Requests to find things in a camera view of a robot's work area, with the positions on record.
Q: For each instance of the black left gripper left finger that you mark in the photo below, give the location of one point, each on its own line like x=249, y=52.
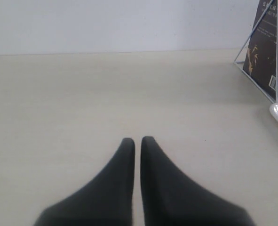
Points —
x=104, y=201

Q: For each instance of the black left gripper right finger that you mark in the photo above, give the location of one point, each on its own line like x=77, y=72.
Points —
x=171, y=198

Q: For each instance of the black book gold bamboo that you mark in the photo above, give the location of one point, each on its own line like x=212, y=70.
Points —
x=260, y=61

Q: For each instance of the white wire book rack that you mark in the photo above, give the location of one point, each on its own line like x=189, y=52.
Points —
x=263, y=7

